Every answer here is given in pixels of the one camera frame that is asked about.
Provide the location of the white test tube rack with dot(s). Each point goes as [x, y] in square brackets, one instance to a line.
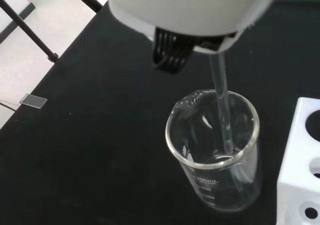
[292, 165]

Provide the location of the black bench cloth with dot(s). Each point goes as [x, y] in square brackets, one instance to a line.
[87, 147]

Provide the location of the black camera tripod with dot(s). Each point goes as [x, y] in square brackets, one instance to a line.
[30, 32]

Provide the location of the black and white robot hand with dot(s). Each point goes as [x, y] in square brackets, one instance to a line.
[187, 7]

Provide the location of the clear glass beaker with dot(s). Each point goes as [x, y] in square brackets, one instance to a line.
[200, 182]

